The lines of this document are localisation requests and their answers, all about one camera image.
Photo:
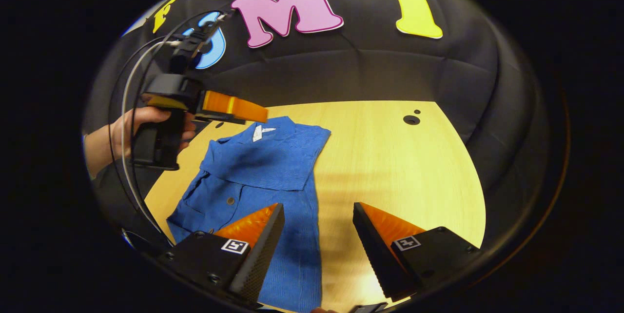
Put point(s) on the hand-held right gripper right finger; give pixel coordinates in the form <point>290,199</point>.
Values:
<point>378,254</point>

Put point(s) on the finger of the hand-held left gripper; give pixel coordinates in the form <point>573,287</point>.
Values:
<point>234,107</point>

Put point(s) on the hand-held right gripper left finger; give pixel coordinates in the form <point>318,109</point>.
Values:
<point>261,254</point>

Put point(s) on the blue button-up shirt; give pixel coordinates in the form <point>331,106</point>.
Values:
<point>263,162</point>

